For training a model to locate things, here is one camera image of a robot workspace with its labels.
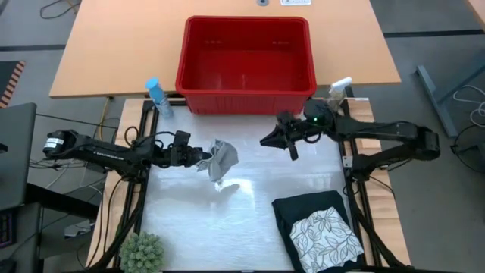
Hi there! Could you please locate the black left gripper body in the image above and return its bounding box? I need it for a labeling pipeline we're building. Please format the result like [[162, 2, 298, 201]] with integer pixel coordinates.
[[161, 146, 202, 168]]

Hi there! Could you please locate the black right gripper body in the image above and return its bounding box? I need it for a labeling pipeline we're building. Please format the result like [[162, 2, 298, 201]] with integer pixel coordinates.
[[276, 111, 308, 144]]

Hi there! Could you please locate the grey cloth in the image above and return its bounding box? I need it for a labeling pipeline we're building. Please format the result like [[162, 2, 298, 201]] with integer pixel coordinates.
[[196, 138, 240, 184]]

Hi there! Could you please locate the dark green garment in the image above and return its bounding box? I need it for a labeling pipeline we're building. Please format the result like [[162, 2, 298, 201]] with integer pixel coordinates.
[[271, 190, 361, 273]]

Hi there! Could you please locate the white leaf-print cloth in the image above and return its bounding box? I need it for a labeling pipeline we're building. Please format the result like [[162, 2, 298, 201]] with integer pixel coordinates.
[[289, 206, 365, 273]]

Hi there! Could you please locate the red plastic laundry basket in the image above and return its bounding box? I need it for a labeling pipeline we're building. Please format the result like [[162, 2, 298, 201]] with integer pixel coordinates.
[[174, 14, 318, 116]]

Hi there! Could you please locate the clear spray bottle white trigger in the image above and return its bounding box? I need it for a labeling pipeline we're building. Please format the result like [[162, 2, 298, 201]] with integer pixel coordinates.
[[325, 76, 353, 111]]

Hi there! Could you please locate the blue spray bottle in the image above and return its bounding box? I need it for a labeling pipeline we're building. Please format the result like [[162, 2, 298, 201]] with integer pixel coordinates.
[[145, 77, 175, 119]]

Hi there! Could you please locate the wooden table side board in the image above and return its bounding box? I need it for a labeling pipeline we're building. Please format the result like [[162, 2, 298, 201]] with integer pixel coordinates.
[[86, 98, 148, 268], [347, 98, 412, 267]]

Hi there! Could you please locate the small green potted plant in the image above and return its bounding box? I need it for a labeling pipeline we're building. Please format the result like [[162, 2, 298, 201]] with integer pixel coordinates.
[[119, 231, 166, 273]]

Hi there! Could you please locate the light wooden desk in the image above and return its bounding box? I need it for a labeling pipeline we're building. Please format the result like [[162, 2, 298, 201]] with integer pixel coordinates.
[[48, 0, 402, 99], [465, 0, 485, 30]]

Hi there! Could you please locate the black side desk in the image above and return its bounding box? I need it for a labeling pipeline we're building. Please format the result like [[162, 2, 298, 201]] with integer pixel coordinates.
[[0, 181, 100, 273]]

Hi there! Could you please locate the grey desk leg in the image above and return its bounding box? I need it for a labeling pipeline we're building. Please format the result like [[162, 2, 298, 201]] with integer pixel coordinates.
[[415, 48, 485, 138]]

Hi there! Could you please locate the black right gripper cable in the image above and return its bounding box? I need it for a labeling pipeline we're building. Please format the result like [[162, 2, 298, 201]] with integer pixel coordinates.
[[302, 131, 324, 145]]

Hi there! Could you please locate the yellow cable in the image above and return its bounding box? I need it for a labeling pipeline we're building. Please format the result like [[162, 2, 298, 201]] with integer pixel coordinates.
[[97, 97, 111, 140]]

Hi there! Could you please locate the black floor cable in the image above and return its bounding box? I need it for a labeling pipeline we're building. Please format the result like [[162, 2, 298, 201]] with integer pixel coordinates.
[[449, 124, 485, 184], [39, 0, 83, 20], [36, 112, 119, 130]]

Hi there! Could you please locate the grey floor cable bundle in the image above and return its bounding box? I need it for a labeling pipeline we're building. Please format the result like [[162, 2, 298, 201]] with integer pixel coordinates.
[[28, 157, 108, 198]]

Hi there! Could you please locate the black aluminium table frame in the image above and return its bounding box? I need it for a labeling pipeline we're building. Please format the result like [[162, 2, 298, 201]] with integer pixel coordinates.
[[90, 96, 415, 273]]

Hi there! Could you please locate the white floor cable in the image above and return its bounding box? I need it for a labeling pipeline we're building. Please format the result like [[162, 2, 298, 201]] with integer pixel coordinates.
[[452, 83, 485, 129]]

